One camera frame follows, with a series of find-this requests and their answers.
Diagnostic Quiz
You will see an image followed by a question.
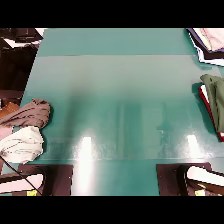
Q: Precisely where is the olive green T-shirt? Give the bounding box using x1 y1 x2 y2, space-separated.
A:
199 73 224 134

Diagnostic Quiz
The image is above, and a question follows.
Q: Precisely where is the brown garment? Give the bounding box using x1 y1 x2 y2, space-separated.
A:
0 98 52 130

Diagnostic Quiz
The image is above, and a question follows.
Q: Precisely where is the off-white garment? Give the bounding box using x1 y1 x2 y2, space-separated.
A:
0 125 45 165

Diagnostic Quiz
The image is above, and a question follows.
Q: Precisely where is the white garment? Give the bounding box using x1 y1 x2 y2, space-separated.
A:
200 85 212 103

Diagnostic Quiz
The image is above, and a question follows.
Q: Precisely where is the pale pink garment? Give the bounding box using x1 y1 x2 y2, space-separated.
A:
0 124 14 142

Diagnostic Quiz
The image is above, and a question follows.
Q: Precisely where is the heap of clothes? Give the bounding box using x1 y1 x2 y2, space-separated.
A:
185 27 224 67

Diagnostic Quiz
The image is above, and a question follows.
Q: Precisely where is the black cable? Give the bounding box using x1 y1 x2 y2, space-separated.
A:
0 155 44 197

